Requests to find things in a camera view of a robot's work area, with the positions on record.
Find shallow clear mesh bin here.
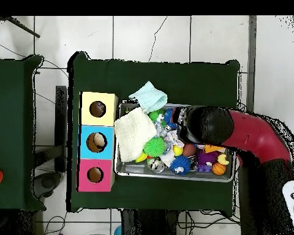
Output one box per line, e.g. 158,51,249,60
113,100,238,183

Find blue spiky ball with eyes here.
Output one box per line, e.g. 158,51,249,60
169,155,191,176

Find dark thin rod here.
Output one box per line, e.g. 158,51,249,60
0,15,41,39

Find dark green table cloth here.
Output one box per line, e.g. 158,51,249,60
0,54,46,212
66,51,240,213

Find wooden box with three holes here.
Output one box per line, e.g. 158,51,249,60
76,91,119,192

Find mint green waffle cloth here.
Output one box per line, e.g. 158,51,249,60
128,81,168,115

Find green spiky ball with eyes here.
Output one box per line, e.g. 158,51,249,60
148,109,166,123

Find crushed silver can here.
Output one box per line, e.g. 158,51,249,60
148,158,165,174

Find small orange basketball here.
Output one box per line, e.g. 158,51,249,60
212,162,227,176

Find purple fuzzy toy figure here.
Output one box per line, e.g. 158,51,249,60
196,150,219,173

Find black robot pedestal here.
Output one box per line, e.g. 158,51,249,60
121,209,179,235

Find grey rounded object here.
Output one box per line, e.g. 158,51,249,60
32,171,62,199

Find small brown football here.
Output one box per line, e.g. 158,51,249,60
182,143,197,157

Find blue spiky rubber ball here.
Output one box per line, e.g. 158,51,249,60
164,108,177,129

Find pale yellow plush toy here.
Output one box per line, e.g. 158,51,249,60
216,153,230,165

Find yellow tennis ball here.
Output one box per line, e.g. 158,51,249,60
172,145,184,157

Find pale floral cloth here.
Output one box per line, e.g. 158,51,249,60
164,130,185,148

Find cream waffle cloth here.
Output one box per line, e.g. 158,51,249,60
114,106,157,163

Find green spiky rubber ball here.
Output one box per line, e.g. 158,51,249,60
143,136,167,158

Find black upright panel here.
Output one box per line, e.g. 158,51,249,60
55,85,68,173

